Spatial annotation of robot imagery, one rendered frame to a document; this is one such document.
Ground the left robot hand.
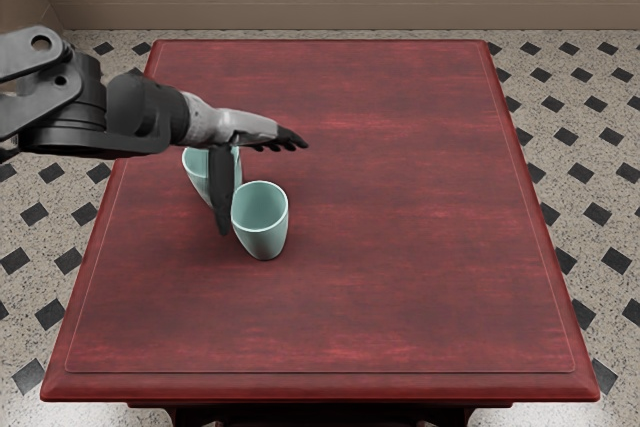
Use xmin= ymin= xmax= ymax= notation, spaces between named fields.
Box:
xmin=178 ymin=91 xmax=310 ymax=237

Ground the pale teal cup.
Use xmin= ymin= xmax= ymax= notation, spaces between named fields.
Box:
xmin=181 ymin=144 xmax=245 ymax=210
xmin=230 ymin=180 xmax=290 ymax=262

